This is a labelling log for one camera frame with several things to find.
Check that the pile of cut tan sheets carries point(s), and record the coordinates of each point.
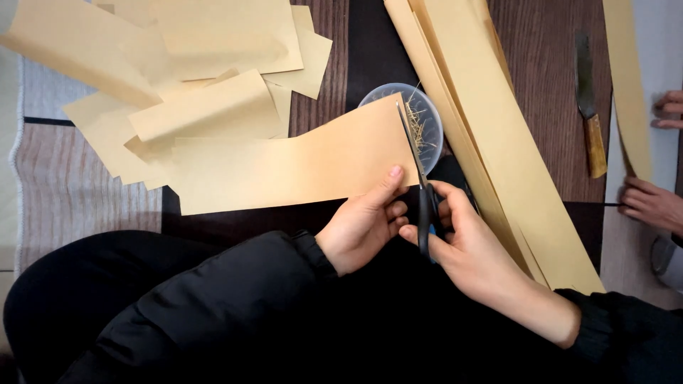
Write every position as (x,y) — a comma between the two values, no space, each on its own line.
(203,58)

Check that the narrow curved tan paper strip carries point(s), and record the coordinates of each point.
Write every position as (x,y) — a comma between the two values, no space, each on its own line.
(629,90)

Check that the clear round plastic container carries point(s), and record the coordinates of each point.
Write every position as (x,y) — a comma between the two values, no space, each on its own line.
(429,114)

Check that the wide tan paper strip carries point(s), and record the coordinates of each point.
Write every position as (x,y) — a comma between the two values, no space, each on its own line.
(299,165)

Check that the striped beige mat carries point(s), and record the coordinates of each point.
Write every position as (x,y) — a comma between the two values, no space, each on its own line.
(69,181)

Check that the stack of long tan papers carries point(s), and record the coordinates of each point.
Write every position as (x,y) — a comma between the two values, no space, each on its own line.
(491,122)

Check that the person's right hand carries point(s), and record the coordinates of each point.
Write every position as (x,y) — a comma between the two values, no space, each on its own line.
(480,256)

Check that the thin tan paper shreds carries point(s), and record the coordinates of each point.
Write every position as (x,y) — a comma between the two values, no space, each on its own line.
(417,125)

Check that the person's left hand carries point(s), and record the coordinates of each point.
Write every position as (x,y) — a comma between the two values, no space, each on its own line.
(357,229)

